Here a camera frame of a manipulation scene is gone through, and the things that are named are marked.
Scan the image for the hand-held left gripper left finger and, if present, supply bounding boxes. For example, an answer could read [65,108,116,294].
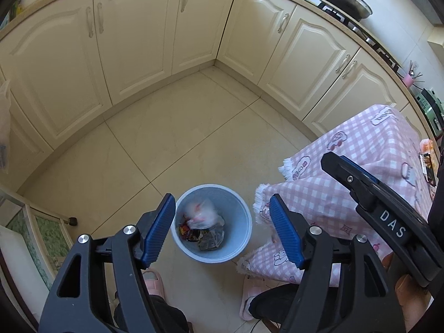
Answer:
[38,192,177,333]

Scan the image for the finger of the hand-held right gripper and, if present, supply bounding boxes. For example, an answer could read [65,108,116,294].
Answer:
[321,151,379,210]
[340,155,429,222]

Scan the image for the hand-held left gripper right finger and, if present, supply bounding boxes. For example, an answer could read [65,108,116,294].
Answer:
[269,194,406,333]

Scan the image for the red snack wrapper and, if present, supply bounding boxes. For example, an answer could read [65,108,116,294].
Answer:
[178,224,200,241]

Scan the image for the white plastic bag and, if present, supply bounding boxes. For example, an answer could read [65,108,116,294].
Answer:
[183,199,225,229]

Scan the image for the blue plastic bin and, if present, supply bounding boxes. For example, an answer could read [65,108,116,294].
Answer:
[171,184,253,263]

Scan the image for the silver foil snack bag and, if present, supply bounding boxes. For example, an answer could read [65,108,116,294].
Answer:
[198,224,226,252]

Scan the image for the dark snack wrapper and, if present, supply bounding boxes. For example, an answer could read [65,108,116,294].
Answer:
[419,153,438,184]

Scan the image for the person's right forearm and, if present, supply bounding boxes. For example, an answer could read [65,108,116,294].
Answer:
[393,274,438,333]

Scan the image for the pink checked tablecloth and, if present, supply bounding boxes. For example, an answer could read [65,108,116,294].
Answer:
[238,103,434,287]

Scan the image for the person's left pink slipper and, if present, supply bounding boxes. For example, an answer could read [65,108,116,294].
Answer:
[142,269,163,295]

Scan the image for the person's pink slipper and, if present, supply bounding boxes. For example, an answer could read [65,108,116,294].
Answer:
[240,274,264,321]
[142,269,163,295]

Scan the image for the person's right leg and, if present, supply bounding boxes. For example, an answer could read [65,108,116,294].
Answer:
[249,282,302,321]

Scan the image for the person's leg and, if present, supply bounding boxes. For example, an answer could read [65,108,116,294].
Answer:
[114,295,190,333]
[249,282,302,321]

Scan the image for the person's right pink slipper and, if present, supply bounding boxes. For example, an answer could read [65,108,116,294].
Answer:
[240,274,264,321]

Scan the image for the person's left leg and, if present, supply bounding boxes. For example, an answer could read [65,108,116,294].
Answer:
[114,295,190,333]

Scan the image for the green electric cooker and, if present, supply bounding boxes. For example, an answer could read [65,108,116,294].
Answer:
[414,88,444,139]

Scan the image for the patterned glass door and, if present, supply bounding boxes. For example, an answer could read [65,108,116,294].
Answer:
[0,185,79,299]

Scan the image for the black gas stove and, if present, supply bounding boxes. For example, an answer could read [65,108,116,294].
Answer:
[317,2,403,73]

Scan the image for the cream base cabinets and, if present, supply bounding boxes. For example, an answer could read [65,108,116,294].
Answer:
[0,0,422,198]

